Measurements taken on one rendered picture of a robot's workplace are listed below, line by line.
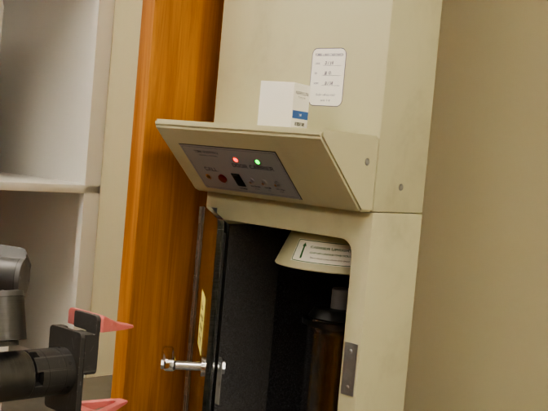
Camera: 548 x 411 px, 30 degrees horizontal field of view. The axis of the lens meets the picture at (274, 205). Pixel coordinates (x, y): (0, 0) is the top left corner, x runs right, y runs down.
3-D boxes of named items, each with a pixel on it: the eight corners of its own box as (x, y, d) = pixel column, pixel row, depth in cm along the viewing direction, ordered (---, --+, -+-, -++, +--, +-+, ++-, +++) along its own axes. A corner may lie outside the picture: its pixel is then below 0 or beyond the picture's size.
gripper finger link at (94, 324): (148, 312, 128) (87, 316, 121) (144, 369, 128) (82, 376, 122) (115, 304, 133) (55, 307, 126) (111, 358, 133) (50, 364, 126)
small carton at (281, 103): (273, 127, 140) (277, 84, 140) (307, 130, 138) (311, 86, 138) (256, 125, 136) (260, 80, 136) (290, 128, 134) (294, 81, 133)
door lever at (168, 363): (199, 362, 137) (200, 343, 137) (203, 378, 128) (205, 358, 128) (158, 360, 137) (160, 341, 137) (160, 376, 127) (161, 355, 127)
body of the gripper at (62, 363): (94, 332, 122) (41, 336, 117) (87, 416, 123) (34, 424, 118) (62, 323, 127) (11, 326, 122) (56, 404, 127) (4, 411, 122)
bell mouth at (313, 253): (328, 258, 163) (331, 223, 163) (418, 274, 151) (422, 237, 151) (249, 259, 150) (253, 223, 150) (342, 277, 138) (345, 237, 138)
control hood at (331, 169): (206, 190, 155) (211, 125, 155) (374, 212, 133) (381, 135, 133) (148, 187, 147) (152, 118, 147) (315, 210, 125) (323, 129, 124)
